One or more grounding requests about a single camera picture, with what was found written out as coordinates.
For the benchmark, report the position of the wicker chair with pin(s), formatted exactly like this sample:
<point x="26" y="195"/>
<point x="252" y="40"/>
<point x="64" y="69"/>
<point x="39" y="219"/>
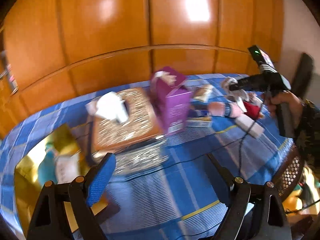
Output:
<point x="289" y="174"/>

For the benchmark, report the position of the purple cardboard box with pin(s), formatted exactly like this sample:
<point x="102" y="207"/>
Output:
<point x="171" y="99"/>

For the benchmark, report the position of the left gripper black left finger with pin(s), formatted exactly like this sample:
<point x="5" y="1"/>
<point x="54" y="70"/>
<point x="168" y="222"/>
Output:
<point x="49" y="220"/>

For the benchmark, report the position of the red soft object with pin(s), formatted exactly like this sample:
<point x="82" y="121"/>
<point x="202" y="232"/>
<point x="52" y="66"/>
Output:
<point x="253" y="111"/>

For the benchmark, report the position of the pink soft object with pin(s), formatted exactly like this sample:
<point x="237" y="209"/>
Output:
<point x="225" y="109"/>

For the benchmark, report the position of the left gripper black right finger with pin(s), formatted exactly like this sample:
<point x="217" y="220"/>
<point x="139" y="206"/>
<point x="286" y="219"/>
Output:
<point x="253" y="211"/>

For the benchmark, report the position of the white knitted glove bundle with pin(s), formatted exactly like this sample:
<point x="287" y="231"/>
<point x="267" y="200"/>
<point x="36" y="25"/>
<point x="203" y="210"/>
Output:
<point x="233" y="92"/>

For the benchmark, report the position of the orange wooden wall cabinet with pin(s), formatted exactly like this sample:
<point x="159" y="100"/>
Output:
<point x="61" y="49"/>

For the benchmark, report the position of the blue plaid tablecloth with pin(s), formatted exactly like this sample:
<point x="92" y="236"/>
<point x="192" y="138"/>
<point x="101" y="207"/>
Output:
<point x="172" y="201"/>

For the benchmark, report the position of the gold storage box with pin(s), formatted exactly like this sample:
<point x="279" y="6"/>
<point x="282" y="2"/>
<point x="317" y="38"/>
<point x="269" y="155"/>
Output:
<point x="59" y="158"/>

